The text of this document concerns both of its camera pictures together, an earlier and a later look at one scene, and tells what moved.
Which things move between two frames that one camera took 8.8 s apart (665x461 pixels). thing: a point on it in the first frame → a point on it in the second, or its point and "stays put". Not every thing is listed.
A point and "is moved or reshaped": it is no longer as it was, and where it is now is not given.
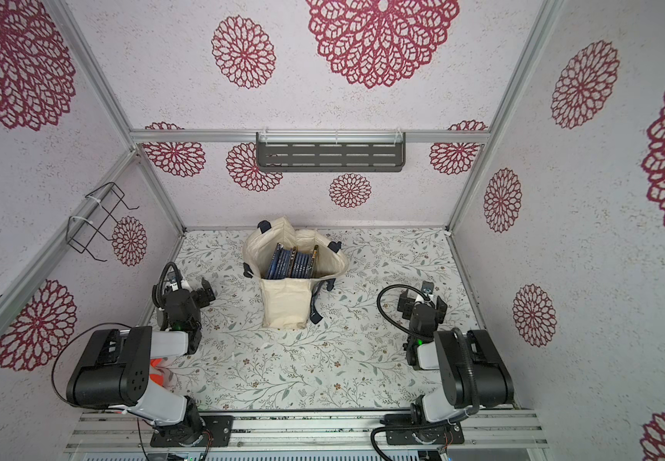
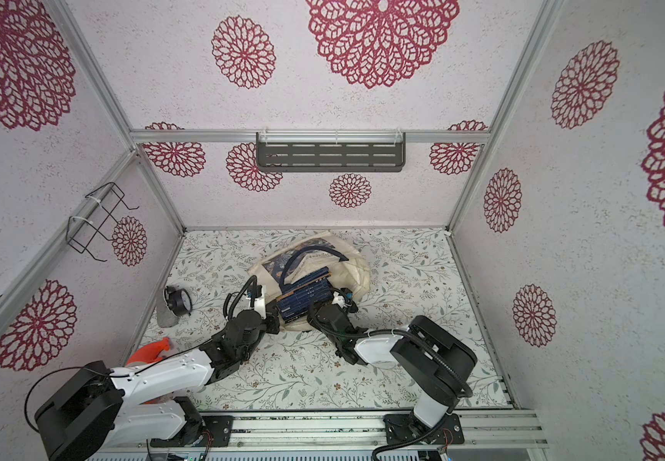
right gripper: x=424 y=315 → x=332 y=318
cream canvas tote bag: x=289 y=303 is moved or reshaped
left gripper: x=204 y=299 → x=272 y=317
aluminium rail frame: x=309 y=430 stays put
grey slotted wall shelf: x=331 y=152 stays put
